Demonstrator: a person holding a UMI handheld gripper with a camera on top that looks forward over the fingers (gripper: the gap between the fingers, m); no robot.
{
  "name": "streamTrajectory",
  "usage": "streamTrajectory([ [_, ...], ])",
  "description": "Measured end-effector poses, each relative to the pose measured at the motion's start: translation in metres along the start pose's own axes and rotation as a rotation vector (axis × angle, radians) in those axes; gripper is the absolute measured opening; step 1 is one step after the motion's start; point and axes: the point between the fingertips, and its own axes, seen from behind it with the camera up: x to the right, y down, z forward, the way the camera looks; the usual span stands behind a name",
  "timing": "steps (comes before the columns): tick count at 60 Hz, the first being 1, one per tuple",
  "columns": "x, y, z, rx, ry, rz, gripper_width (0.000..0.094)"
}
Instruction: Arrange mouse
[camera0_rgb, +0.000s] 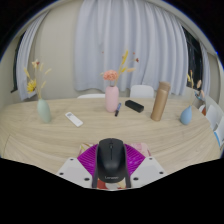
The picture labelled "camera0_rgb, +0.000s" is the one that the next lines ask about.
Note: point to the dark window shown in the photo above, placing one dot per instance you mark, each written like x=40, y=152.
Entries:
x=194, y=56
x=16, y=66

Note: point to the colourful printed mouse pad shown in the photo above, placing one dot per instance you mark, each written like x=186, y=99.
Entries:
x=144, y=148

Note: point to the green vase with yellow flowers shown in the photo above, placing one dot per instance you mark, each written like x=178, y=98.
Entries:
x=44, y=111

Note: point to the group of white chairs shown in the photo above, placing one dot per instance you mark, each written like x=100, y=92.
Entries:
x=213, y=115

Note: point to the black rectangular case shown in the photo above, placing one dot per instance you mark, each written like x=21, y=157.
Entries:
x=134, y=106

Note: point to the white chair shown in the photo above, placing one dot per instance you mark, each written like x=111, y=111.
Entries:
x=90, y=96
x=141, y=91

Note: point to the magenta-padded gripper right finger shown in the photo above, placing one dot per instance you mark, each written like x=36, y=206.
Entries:
x=146, y=170

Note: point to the blue vase with dried flowers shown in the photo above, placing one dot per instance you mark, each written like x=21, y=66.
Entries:
x=186, y=116

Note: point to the dark marker pen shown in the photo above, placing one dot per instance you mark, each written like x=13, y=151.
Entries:
x=118, y=109

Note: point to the pink vase with orange flowers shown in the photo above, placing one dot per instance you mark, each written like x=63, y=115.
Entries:
x=112, y=98

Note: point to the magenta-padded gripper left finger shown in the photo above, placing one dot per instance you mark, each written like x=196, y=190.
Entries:
x=75, y=170

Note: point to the wide white curtain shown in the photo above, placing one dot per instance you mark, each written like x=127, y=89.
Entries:
x=133, y=36

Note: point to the narrow white curtain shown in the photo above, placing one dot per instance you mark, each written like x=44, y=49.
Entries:
x=205, y=75
x=30, y=56

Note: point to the copper insulated bottle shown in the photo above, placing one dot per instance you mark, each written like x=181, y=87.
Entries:
x=160, y=101

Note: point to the white remote control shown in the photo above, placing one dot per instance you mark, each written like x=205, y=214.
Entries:
x=74, y=119

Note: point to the black computer mouse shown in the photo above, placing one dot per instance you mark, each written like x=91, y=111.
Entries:
x=111, y=160

